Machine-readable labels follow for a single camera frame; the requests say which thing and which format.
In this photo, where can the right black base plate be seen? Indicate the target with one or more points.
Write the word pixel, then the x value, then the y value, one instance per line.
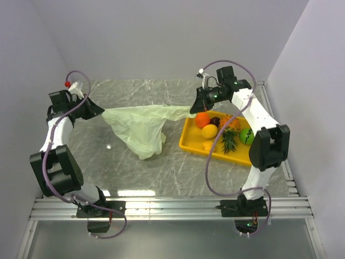
pixel 237 208

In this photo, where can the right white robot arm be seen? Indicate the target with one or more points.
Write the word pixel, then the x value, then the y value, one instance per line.
pixel 271 139

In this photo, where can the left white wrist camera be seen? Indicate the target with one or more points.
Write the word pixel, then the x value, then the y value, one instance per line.
pixel 75 88

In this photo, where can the small fake yellow pumpkin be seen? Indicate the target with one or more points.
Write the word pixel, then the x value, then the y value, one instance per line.
pixel 207 146

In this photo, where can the fake green watermelon ball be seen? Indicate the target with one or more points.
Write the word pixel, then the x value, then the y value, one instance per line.
pixel 246 136

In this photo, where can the fake yellow lemon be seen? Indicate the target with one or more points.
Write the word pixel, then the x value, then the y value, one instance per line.
pixel 209 131

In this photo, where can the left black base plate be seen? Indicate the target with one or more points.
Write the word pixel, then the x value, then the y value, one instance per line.
pixel 114 208

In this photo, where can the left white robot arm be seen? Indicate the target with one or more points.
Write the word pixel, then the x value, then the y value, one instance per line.
pixel 56 170

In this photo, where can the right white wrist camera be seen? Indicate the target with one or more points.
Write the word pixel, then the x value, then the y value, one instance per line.
pixel 204 77

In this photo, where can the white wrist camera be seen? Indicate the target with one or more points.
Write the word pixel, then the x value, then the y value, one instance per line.
pixel 75 88
pixel 204 77

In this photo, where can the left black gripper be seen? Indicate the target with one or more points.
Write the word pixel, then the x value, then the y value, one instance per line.
pixel 92 109

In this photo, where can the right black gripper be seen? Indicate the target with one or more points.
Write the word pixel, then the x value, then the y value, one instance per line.
pixel 201 103

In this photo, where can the aluminium mounting rail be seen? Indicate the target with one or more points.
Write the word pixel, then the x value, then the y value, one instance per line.
pixel 180 208

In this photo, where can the fake dark plum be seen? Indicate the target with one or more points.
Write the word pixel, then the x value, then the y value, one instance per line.
pixel 215 121

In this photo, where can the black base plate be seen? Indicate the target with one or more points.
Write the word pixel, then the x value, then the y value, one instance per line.
pixel 237 208
pixel 114 208

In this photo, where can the pale green plastic bag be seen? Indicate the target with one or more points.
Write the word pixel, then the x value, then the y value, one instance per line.
pixel 140 127

